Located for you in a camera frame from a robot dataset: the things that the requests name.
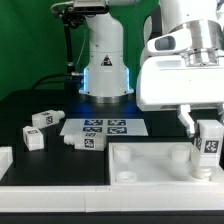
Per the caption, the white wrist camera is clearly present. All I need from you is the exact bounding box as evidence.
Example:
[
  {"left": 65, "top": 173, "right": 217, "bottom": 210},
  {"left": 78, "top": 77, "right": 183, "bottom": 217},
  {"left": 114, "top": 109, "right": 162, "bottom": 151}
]
[{"left": 147, "top": 28, "right": 192, "bottom": 56}]

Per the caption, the white tag sheet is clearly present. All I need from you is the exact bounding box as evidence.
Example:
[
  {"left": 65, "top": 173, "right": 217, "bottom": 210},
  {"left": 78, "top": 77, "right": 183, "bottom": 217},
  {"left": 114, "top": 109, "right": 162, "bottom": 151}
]
[{"left": 61, "top": 119, "right": 148, "bottom": 136}]

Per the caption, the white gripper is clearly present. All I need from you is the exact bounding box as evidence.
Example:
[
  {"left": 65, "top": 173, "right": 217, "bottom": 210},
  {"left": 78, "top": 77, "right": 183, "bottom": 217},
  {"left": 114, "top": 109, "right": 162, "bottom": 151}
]
[{"left": 136, "top": 56, "right": 224, "bottom": 138}]

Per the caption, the white U-shaped fence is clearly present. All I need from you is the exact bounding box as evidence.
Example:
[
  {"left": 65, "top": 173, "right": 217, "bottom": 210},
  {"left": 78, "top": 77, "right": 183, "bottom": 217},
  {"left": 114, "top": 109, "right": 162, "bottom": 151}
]
[{"left": 0, "top": 145, "right": 224, "bottom": 213}]

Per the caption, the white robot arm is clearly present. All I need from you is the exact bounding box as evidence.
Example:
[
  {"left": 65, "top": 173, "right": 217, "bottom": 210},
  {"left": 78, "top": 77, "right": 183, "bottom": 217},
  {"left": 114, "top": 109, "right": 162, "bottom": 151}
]
[{"left": 79, "top": 0, "right": 224, "bottom": 137}]

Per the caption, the white square tabletop part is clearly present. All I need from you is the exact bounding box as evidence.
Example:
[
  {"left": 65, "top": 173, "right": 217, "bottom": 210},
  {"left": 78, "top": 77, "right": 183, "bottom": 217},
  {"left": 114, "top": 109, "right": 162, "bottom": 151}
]
[{"left": 109, "top": 142, "right": 224, "bottom": 185}]

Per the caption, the black cable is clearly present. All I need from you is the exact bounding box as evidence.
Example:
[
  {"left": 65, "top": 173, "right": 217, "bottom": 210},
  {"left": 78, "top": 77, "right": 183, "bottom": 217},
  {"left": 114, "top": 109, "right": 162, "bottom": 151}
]
[{"left": 31, "top": 73, "right": 73, "bottom": 90}]

